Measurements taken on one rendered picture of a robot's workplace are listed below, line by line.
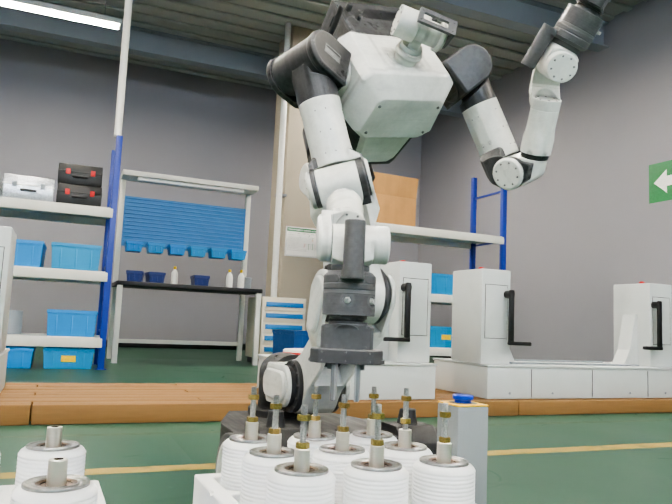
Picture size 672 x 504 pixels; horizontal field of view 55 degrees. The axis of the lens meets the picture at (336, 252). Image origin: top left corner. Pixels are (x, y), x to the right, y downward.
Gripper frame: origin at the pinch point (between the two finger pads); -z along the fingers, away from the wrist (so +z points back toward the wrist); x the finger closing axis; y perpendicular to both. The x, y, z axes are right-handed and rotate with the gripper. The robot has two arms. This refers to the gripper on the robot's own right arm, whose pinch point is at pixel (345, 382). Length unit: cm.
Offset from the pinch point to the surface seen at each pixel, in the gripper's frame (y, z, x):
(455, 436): -16.5, -10.4, -19.9
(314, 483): 20.1, -11.5, 2.4
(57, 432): 11.4, -8.6, 42.7
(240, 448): 0.0, -11.6, 16.9
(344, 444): 1.0, -9.8, -0.3
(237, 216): -585, 120, 162
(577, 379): -284, -18, -119
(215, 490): 2.2, -18.0, 20.1
